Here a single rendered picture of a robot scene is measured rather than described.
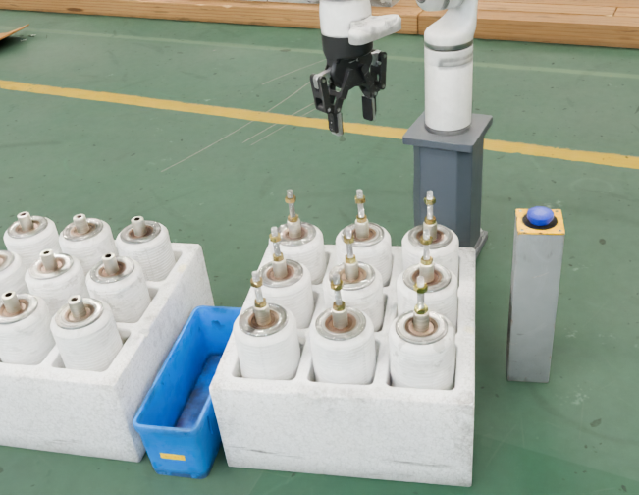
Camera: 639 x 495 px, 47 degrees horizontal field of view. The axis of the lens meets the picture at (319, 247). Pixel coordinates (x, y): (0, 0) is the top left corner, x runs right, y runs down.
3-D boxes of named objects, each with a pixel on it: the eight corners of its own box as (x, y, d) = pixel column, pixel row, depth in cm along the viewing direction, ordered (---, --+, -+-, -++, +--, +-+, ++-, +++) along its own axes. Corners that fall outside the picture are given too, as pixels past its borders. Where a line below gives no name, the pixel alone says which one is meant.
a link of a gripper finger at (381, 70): (382, 52, 111) (377, 90, 114) (391, 51, 113) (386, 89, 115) (370, 48, 113) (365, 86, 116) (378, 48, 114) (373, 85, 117)
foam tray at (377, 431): (280, 314, 151) (268, 242, 141) (473, 323, 143) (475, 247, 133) (227, 467, 119) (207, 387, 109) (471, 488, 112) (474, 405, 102)
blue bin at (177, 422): (206, 352, 143) (195, 304, 137) (260, 357, 141) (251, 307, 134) (146, 476, 119) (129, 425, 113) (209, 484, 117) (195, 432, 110)
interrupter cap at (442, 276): (438, 260, 119) (438, 257, 119) (459, 286, 113) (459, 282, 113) (395, 273, 117) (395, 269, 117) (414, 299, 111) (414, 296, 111)
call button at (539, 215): (525, 216, 116) (526, 204, 115) (552, 216, 116) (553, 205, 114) (526, 230, 113) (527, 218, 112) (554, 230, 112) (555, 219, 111)
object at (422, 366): (382, 405, 118) (376, 318, 108) (434, 385, 121) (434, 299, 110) (410, 447, 110) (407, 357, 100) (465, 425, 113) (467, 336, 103)
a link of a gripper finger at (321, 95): (313, 71, 107) (324, 104, 111) (304, 78, 107) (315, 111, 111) (326, 75, 106) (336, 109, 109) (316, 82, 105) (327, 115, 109)
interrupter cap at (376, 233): (365, 253, 123) (364, 250, 122) (332, 239, 127) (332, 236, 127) (393, 234, 127) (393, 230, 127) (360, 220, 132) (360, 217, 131)
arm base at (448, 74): (434, 114, 154) (433, 33, 144) (476, 119, 150) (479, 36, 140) (418, 133, 147) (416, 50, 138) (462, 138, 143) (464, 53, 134)
